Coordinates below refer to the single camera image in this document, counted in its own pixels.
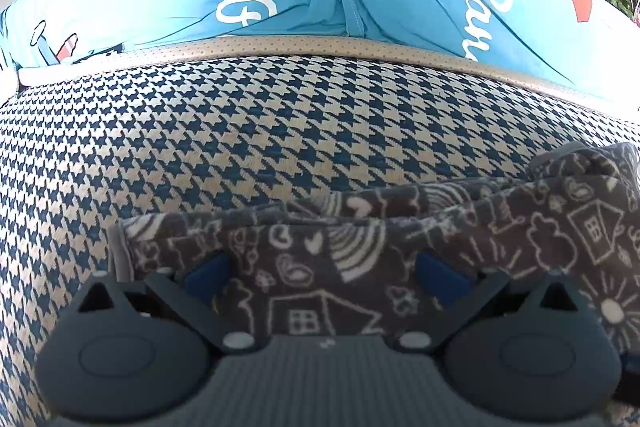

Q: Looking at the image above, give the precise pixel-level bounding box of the houndstooth sofa mat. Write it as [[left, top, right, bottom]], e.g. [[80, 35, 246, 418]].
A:
[[0, 34, 640, 427]]

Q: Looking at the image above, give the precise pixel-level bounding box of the grey doodle-print fleece jacket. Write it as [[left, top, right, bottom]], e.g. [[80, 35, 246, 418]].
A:
[[107, 144, 640, 354]]

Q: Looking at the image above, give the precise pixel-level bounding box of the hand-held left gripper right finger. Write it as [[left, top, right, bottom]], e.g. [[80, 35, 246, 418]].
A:
[[395, 250, 577, 354]]

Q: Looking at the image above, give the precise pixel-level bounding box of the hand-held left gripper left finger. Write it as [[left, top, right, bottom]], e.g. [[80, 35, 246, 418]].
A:
[[79, 252, 262, 354]]

